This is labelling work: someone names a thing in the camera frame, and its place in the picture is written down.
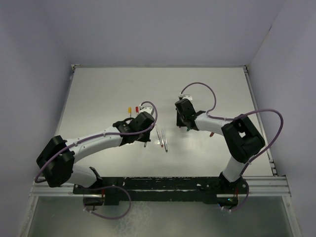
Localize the yellow-end white marker pen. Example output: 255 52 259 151
128 107 132 117

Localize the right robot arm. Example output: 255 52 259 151
175 98 265 193

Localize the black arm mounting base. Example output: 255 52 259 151
73 176 249 207

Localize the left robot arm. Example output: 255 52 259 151
36 108 156 194

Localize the green-end white marker pen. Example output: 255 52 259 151
161 129 168 153

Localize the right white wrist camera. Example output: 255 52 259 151
178 94 193 101

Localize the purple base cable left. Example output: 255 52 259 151
82 185 132 220

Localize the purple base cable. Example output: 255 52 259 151
219 180 250 215
82 185 132 220

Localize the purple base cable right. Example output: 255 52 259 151
219 180 250 215

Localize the aluminium rail frame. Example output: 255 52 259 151
30 176 291 197

